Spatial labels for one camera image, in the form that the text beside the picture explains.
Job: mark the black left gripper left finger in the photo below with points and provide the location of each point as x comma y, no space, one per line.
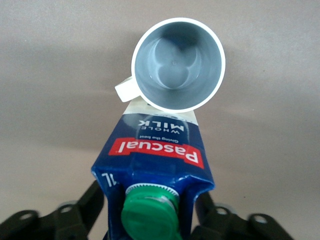
62,220

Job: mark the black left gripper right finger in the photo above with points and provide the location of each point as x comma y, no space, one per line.
225,225

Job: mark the blue whole milk carton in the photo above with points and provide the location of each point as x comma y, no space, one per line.
155,160

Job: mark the cream mug with grey inside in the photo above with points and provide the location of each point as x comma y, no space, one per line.
175,57

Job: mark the brown table cloth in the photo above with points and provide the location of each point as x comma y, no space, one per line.
50,75

